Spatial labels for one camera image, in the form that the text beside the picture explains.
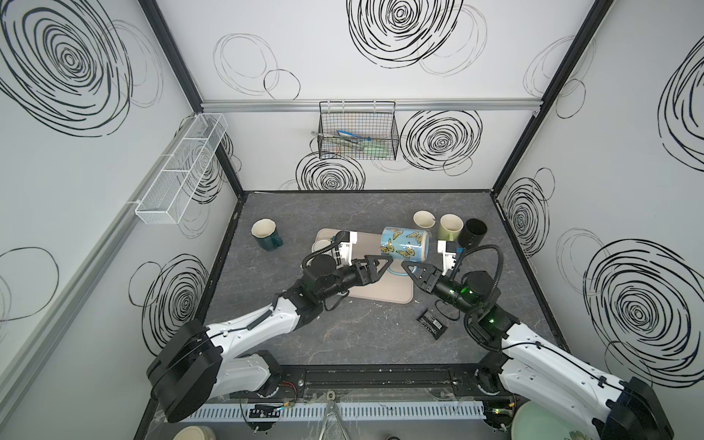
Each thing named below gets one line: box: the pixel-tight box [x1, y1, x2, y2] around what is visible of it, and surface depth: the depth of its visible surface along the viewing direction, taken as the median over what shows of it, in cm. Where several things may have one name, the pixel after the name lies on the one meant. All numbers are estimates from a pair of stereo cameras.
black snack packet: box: [416, 308, 449, 341], surface depth 84 cm
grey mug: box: [412, 209, 437, 230], surface depth 101 cm
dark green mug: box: [250, 217, 284, 252], surface depth 98 cm
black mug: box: [457, 218, 488, 251], surface depth 99 cm
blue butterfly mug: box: [380, 226, 430, 263], surface depth 71 cm
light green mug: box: [436, 212, 464, 242], surface depth 101 cm
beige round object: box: [172, 425, 217, 440], surface depth 63 cm
